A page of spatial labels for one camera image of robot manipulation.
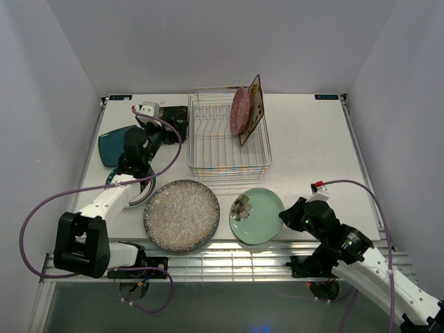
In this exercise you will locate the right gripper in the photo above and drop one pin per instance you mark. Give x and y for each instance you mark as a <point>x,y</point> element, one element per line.
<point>290,215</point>

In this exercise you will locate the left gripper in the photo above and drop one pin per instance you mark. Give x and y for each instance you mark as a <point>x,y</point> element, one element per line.
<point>150,126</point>

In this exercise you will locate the mint green flower plate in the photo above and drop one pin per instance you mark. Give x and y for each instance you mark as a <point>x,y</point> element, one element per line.
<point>254,216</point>

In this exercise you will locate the pink polka dot plate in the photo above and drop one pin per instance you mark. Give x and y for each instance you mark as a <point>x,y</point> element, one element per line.
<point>240,110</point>

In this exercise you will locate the cream flower square plate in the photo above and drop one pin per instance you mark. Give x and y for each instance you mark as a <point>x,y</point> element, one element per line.
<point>256,109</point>

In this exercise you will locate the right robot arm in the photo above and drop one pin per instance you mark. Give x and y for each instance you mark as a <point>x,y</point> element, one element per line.
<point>347,253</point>

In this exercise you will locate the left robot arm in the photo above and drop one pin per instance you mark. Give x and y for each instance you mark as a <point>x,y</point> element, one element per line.
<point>82,245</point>

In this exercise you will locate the teal square plate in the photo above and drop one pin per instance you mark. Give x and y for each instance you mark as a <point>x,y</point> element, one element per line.
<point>111,146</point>

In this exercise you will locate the white plate green rim left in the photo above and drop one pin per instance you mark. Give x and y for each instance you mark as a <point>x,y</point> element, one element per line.
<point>147,189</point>

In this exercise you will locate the black floral square plate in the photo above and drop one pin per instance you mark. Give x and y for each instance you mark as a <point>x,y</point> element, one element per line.
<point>177,116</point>

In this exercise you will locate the left blue table label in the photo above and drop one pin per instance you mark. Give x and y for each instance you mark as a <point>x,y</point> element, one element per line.
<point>120,97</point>

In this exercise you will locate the blue table label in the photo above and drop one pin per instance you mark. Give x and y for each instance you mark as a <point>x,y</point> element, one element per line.
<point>120,97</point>
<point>326,97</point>

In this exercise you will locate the large speckled round plate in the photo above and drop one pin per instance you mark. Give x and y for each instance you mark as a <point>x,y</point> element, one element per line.
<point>181,216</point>

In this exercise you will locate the right blue table label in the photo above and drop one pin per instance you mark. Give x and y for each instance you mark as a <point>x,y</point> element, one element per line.
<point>326,97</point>

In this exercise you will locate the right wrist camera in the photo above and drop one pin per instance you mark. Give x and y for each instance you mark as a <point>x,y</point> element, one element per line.
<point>319,192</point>

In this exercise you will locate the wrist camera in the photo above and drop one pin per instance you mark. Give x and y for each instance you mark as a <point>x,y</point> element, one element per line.
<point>319,192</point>
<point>147,112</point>

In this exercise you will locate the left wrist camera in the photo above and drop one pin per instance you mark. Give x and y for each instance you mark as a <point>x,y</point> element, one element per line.
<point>147,112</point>

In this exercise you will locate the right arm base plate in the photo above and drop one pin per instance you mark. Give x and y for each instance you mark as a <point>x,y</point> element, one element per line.
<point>309,267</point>

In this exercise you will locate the wire dish rack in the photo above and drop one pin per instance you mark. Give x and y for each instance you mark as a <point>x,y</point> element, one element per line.
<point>213,151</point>

